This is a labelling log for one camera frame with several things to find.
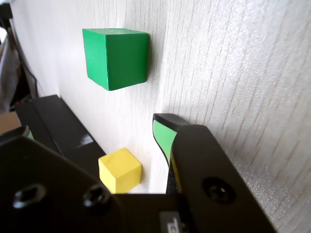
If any yellow wooden cube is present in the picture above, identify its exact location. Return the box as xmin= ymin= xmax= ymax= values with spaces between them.
xmin=98 ymin=147 xmax=142 ymax=194

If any black cardboard box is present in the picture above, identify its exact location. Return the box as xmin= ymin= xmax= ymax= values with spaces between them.
xmin=16 ymin=95 xmax=107 ymax=182

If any green wooden cube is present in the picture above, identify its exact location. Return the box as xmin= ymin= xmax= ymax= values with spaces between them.
xmin=82 ymin=28 xmax=149 ymax=91

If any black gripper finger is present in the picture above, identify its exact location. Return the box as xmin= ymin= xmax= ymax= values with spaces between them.
xmin=0 ymin=125 xmax=128 ymax=233
xmin=152 ymin=113 xmax=277 ymax=233

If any large brown cardboard box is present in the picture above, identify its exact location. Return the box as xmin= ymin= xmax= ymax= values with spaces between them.
xmin=0 ymin=111 xmax=22 ymax=135

